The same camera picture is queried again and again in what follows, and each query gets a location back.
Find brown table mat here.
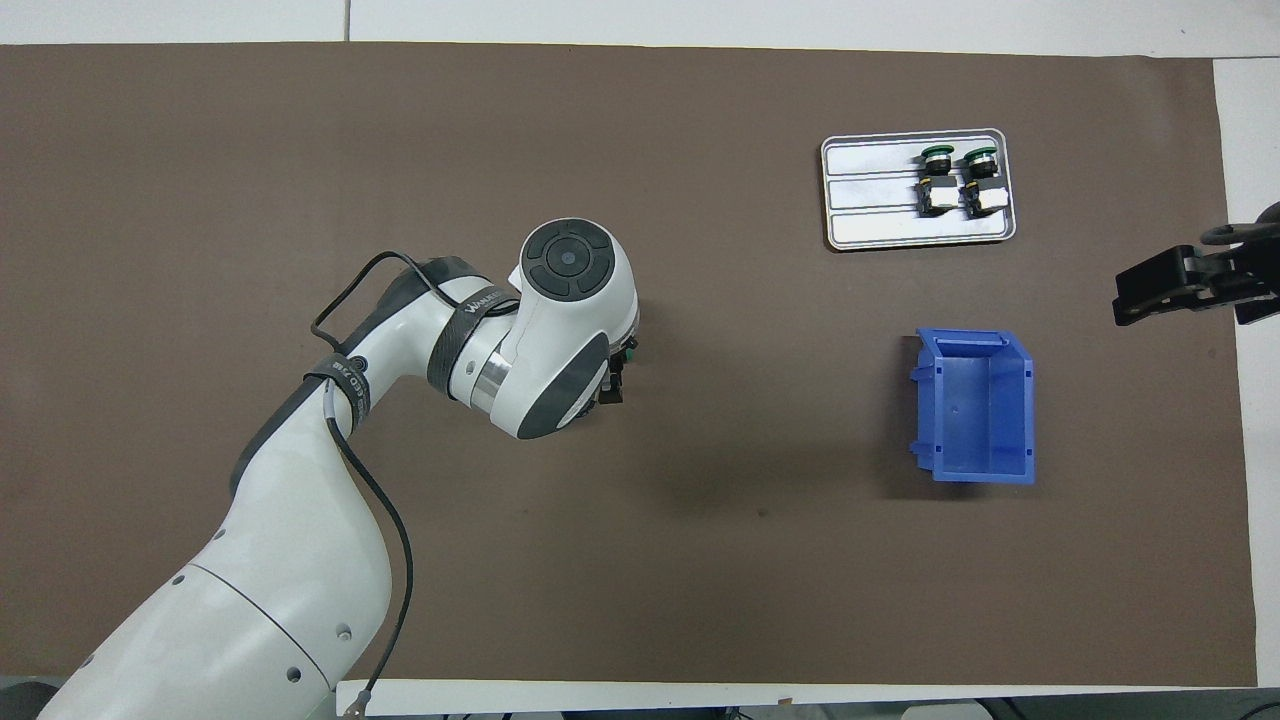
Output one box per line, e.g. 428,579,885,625
0,42,1258,688

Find blue plastic storage bin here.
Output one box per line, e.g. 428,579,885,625
908,328,1036,486

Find silver metal tray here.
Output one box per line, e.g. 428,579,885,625
821,128,1017,252

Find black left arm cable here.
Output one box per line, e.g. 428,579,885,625
310,250,416,716

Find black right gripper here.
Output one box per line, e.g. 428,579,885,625
1113,202,1280,328

